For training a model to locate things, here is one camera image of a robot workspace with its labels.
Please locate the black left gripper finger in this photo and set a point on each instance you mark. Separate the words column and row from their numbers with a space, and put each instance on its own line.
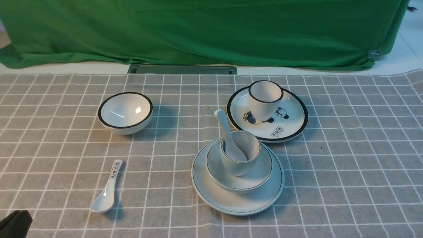
column 16, row 224

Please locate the plain white ceramic spoon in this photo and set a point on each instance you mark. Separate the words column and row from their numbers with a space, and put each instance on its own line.
column 232, row 151

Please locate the pale blue cup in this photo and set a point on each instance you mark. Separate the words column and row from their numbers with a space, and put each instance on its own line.
column 248, row 144

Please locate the pale blue shallow bowl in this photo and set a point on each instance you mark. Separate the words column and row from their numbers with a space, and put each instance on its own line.
column 260, row 173

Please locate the white spoon with characters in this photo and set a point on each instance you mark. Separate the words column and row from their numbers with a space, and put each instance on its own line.
column 104, row 202

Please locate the black-rimmed white bowl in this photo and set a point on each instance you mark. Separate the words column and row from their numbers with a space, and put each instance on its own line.
column 125, row 113

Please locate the pale blue large plate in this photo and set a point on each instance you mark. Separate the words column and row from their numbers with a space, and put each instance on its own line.
column 231, row 202

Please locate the black-rimmed white cup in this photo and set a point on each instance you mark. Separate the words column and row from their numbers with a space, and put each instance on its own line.
column 264, row 98

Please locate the black-rimmed cartoon plate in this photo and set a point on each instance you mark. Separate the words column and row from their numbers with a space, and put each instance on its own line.
column 288, row 121

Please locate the grey checked tablecloth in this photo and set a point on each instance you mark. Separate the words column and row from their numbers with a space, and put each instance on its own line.
column 355, row 171

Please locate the green backdrop cloth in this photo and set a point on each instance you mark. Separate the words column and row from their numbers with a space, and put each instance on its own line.
column 311, row 34

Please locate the metal backdrop clip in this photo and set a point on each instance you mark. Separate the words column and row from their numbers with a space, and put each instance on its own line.
column 374, row 55

